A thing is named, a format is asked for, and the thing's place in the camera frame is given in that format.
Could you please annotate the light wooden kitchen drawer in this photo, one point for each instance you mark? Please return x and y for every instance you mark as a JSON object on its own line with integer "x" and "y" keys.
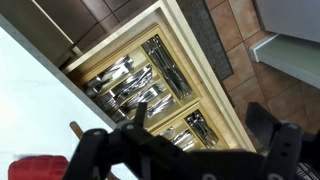
{"x": 216, "y": 103}

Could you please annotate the red cloth pot holder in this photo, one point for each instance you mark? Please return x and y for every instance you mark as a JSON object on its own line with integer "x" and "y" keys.
{"x": 36, "y": 168}

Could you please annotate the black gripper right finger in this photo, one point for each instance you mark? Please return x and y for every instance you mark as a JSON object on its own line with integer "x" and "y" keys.
{"x": 283, "y": 150}

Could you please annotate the dark floor mat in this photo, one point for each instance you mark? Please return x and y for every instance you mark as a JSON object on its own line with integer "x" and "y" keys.
{"x": 206, "y": 36}

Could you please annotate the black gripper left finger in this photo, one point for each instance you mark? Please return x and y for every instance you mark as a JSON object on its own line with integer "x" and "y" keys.
{"x": 90, "y": 150}

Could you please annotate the brown wooden spatula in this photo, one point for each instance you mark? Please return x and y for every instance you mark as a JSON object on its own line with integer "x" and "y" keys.
{"x": 76, "y": 129}

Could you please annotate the brown lower cabinet front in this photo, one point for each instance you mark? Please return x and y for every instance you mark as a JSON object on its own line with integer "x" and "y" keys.
{"x": 33, "y": 23}

